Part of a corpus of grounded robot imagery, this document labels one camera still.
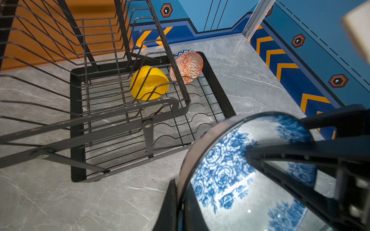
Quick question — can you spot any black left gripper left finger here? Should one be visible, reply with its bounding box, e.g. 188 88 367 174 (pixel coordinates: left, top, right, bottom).
153 180 209 231

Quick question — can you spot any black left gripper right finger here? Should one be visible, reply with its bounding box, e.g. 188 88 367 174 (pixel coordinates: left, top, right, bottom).
247 105 370 231

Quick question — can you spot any blue floral bowl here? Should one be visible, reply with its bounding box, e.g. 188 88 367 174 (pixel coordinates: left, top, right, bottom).
177 112 313 231

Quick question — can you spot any yellow bowl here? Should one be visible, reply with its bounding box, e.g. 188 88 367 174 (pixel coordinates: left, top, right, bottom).
130 65 169 101

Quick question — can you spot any orange patterned bowl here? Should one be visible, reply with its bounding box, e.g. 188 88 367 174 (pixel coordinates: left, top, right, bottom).
174 50 204 84

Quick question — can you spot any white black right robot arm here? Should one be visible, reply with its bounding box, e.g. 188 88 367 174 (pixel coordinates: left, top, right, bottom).
341 1 370 64

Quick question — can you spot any black wire dish rack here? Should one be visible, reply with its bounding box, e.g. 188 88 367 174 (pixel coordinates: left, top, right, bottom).
1 1 235 182

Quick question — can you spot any aluminium right corner post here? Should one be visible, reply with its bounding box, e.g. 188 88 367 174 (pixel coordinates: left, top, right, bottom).
242 0 275 41

